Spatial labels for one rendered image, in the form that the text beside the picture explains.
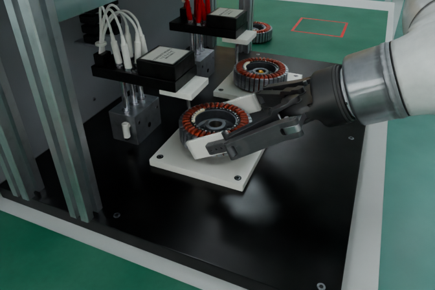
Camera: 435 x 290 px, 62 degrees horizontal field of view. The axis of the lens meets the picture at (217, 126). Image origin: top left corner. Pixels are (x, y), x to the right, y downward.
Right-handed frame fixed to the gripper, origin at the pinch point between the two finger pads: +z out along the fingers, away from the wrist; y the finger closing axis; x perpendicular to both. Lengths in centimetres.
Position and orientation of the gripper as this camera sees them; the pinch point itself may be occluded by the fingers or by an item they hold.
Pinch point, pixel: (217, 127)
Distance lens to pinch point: 56.3
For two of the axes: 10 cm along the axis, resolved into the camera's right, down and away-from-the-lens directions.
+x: -4.4, -8.4, -3.2
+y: 3.9, -5.0, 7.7
